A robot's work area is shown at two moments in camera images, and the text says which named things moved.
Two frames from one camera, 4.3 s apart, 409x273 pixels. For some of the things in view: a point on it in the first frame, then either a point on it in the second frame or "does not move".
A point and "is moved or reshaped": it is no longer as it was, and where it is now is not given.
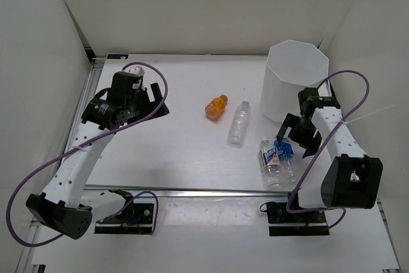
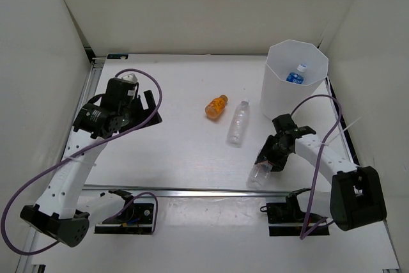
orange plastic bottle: (215, 107) does not move
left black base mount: (134, 218) does not move
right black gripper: (311, 145) → (266, 151)
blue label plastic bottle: (287, 163) → (297, 77)
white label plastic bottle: (270, 165) is moved or reshaped
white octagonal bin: (292, 66) does not move
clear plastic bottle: (239, 124) does not move
